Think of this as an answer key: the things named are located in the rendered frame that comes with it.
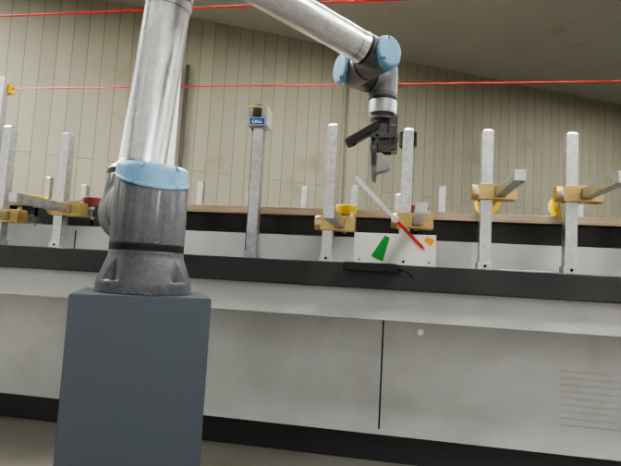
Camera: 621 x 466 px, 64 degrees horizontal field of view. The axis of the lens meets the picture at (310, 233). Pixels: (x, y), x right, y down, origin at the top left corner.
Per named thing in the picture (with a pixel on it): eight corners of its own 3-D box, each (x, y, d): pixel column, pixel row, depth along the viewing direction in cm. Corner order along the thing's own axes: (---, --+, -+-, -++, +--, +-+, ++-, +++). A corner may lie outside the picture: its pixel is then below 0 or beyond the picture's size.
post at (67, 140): (57, 261, 182) (69, 131, 185) (49, 260, 182) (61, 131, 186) (64, 261, 185) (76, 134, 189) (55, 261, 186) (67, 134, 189)
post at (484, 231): (490, 279, 155) (493, 128, 159) (478, 278, 156) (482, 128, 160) (488, 279, 159) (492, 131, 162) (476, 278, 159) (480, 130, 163)
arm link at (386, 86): (361, 65, 162) (386, 72, 167) (360, 103, 161) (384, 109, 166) (380, 55, 154) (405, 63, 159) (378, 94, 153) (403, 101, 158)
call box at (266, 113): (266, 128, 170) (268, 105, 171) (247, 128, 172) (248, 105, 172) (272, 133, 177) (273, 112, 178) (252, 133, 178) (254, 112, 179)
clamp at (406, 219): (432, 228, 159) (433, 213, 159) (390, 226, 161) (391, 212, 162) (432, 230, 164) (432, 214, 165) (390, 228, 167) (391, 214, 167)
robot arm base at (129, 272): (194, 297, 98) (198, 246, 99) (89, 293, 92) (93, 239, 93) (187, 291, 116) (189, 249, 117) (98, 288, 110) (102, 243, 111)
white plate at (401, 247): (435, 266, 157) (436, 235, 158) (352, 263, 162) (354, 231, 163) (434, 266, 158) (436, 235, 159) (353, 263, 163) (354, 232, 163)
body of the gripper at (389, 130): (396, 151, 154) (397, 112, 155) (368, 151, 155) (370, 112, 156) (396, 156, 161) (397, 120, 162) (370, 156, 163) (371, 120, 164)
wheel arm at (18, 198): (17, 204, 156) (18, 190, 156) (6, 204, 157) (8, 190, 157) (98, 220, 199) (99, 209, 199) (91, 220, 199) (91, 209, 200)
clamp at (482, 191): (517, 200, 155) (517, 183, 155) (472, 198, 157) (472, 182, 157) (513, 202, 161) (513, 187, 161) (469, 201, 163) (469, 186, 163)
